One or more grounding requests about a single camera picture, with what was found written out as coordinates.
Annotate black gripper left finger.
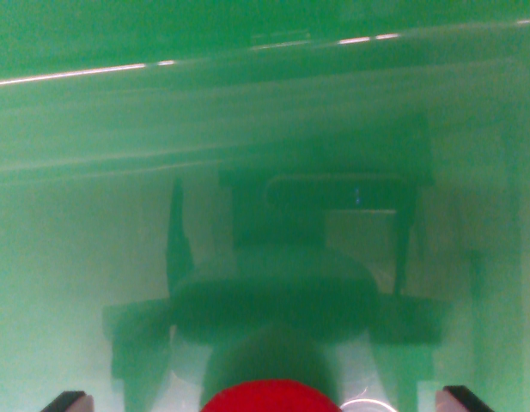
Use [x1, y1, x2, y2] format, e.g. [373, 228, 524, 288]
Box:
[40, 390, 95, 412]

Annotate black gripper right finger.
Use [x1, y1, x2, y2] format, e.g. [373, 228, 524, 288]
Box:
[435, 385, 492, 412]

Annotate red strawberry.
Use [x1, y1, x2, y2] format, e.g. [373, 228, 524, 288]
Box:
[201, 379, 343, 412]

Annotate green plastic bin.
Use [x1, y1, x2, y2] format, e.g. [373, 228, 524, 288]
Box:
[0, 0, 530, 412]

